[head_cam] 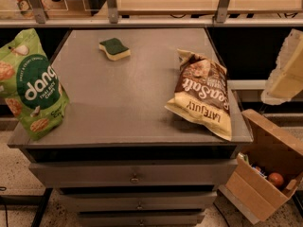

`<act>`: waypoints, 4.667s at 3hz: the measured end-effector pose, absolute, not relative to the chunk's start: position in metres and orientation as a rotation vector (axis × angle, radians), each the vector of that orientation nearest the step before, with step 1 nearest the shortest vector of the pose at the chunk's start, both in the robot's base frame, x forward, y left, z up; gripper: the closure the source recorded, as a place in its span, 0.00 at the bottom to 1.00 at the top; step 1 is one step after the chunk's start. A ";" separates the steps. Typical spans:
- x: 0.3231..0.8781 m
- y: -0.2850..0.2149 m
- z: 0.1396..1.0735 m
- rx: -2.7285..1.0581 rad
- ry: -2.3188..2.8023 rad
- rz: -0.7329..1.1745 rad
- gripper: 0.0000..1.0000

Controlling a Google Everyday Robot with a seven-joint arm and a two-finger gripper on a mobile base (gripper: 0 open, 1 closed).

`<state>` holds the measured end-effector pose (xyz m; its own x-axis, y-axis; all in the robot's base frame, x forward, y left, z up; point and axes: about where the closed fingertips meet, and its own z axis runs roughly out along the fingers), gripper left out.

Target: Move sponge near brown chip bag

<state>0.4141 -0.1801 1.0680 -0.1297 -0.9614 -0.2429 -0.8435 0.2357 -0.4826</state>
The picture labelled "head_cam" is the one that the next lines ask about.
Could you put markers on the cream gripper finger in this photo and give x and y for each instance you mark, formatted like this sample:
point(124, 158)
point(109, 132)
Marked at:
point(292, 46)
point(286, 80)

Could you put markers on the green and yellow sponge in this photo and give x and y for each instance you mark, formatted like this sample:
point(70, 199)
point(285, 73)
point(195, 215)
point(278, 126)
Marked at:
point(114, 49)

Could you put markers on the brown Late July chip bag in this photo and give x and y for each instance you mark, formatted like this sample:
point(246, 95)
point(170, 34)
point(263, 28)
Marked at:
point(201, 95)

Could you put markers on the green Dang rice chips bag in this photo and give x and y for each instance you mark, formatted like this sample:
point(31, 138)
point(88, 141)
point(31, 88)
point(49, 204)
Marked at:
point(30, 85)

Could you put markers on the snack packets in box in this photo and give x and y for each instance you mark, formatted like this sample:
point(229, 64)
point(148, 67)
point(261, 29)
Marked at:
point(258, 169)

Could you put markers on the open cardboard box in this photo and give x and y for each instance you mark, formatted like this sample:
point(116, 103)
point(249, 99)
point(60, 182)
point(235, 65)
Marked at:
point(274, 150)

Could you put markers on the red apple in box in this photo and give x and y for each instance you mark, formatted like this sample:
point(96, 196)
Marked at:
point(276, 179)

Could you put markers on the grey drawer cabinet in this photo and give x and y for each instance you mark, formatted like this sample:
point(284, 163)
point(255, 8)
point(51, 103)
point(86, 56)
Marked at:
point(120, 158)

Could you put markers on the wooden shelf with metal rail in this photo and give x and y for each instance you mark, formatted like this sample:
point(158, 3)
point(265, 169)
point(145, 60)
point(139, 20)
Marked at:
point(129, 13)

